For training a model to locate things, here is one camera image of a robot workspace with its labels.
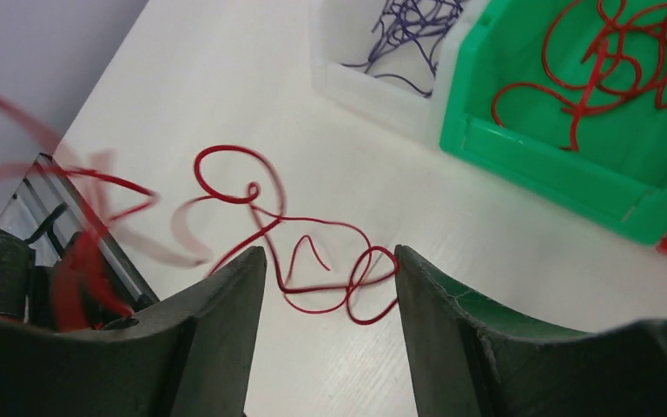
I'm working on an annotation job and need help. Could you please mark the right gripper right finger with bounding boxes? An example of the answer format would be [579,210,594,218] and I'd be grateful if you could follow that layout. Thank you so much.
[395,245,667,416]

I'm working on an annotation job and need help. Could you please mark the red cable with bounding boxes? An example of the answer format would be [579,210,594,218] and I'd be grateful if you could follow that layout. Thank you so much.
[0,0,667,334]

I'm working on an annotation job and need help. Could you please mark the white plastic bin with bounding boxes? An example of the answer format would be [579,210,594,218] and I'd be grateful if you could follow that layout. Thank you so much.
[309,1,488,149]

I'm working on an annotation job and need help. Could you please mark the green plastic bin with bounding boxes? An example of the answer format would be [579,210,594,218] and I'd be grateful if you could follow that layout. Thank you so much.
[439,1,667,244]

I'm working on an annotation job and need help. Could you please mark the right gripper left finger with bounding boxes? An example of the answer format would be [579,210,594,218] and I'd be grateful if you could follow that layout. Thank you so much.
[0,247,267,416]

